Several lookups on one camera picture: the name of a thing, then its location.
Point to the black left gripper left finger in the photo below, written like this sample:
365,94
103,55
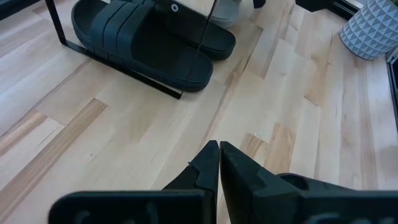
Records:
199,180

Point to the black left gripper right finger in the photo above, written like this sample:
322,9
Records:
245,186

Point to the black slide sandal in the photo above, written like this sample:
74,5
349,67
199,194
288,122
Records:
217,40
161,53

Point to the grey slide sandal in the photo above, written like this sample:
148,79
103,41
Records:
227,15

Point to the wooden shelf with black frame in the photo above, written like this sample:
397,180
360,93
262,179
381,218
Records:
56,21

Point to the succulent in grey patterned pot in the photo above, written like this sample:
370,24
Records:
370,31

